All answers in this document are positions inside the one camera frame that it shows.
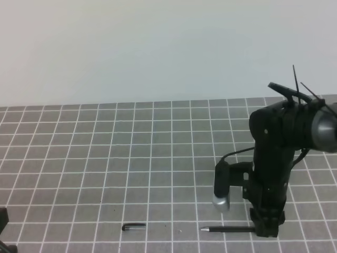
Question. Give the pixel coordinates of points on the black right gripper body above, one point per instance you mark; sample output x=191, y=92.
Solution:
x=265, y=179

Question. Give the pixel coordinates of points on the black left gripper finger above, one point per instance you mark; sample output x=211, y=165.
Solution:
x=4, y=248
x=4, y=219

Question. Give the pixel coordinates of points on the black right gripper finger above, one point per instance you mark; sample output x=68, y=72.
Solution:
x=267, y=221

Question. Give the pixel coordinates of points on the black pen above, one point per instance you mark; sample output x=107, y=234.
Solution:
x=228, y=229

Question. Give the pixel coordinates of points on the black pen cap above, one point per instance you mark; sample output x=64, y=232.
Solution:
x=133, y=226

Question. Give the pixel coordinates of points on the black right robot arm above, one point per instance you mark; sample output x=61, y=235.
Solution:
x=314, y=129

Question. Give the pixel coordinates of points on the grey grid tablecloth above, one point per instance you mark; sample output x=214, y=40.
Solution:
x=72, y=175

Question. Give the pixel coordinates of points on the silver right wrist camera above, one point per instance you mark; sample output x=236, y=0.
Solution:
x=221, y=189

